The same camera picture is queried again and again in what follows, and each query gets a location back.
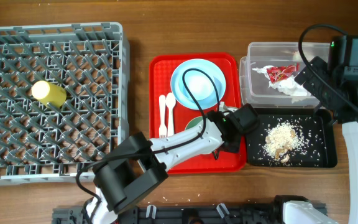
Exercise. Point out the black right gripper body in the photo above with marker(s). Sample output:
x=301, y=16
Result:
x=317, y=90

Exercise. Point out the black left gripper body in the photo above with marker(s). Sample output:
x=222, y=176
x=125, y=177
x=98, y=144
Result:
x=236, y=149

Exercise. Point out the white napkin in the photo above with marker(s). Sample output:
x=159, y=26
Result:
x=290, y=87

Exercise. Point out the red snack wrapper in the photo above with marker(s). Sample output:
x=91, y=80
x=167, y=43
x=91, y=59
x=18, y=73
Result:
x=280, y=73

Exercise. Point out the green bowl with rice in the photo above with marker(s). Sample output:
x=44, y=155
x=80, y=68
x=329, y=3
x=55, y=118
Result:
x=194, y=122

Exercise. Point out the light blue plate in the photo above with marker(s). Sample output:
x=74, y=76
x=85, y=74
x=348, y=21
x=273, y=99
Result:
x=179, y=90

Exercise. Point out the light blue bowl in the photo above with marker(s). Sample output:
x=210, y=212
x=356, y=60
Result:
x=204, y=82

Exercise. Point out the white plastic fork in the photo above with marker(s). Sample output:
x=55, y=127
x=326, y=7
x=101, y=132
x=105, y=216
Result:
x=162, y=107

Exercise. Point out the white plastic spoon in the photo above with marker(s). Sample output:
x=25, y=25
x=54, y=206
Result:
x=170, y=103

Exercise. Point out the yellow plastic cup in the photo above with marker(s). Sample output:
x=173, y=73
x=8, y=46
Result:
x=46, y=93

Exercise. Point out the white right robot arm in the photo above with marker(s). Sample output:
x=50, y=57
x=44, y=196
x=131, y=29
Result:
x=335, y=84

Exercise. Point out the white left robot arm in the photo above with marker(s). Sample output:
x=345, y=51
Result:
x=138, y=165

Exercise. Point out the grey dishwasher rack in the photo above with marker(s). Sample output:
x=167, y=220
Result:
x=91, y=62

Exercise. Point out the clear plastic bin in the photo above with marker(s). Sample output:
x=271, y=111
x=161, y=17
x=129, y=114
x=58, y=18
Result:
x=254, y=80

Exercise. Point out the pile of rice and scraps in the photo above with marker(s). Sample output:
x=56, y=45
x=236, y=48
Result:
x=289, y=141

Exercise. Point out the black plastic tray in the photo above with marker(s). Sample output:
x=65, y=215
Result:
x=323, y=116

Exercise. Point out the red plastic tray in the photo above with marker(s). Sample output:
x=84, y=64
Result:
x=160, y=72

